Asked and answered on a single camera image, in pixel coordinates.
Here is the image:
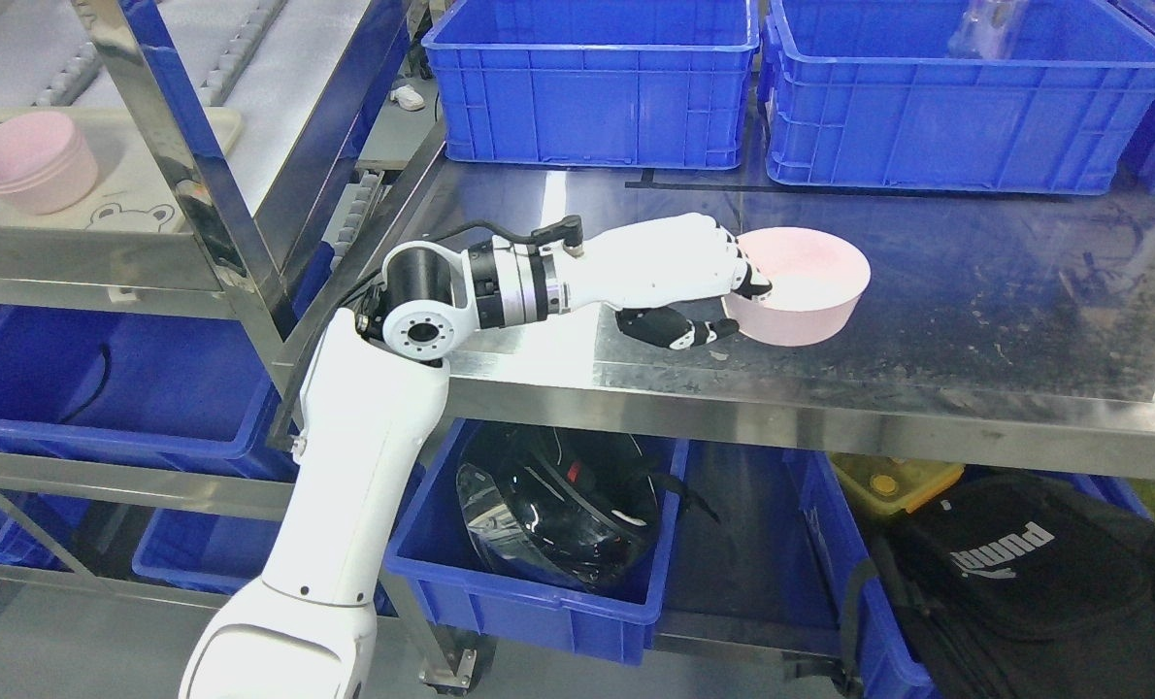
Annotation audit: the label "steel table cart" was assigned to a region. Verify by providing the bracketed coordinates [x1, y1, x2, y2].
[275, 126, 1155, 699]

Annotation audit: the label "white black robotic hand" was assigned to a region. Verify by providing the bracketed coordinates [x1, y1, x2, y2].
[552, 213, 773, 350]

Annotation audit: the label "steel shelf rack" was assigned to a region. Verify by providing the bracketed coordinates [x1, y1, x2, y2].
[0, 1, 416, 593]

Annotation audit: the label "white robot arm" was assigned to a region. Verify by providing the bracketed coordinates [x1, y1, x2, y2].
[179, 216, 583, 698]

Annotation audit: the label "pink ikea bowl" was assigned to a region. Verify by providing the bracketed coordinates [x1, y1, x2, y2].
[721, 226, 872, 347]

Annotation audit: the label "blue crate on table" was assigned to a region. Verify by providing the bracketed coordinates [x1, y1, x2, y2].
[758, 1, 1155, 195]
[422, 1, 760, 171]

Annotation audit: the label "blue crate holding helmet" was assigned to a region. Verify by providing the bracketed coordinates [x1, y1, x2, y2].
[385, 419, 696, 665]

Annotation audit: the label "yellow green container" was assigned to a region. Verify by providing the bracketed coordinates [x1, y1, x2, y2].
[829, 452, 967, 518]

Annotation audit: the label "stacked pink bowls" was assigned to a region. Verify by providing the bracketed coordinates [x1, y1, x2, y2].
[0, 110, 100, 216]

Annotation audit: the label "blue crate on table right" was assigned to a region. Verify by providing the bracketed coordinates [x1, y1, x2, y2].
[758, 1, 1155, 195]

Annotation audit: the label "black puma bag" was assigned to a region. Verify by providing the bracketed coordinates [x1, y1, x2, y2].
[863, 473, 1155, 698]

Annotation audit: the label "black helmet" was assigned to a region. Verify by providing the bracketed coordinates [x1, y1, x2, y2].
[456, 423, 662, 593]

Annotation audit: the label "blue crate lower shelf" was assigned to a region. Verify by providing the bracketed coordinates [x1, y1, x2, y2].
[0, 307, 297, 482]

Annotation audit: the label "cream bear tray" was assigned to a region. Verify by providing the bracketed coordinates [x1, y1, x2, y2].
[0, 105, 245, 235]

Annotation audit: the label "blue crate on table left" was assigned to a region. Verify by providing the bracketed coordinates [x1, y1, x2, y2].
[422, 1, 760, 171]

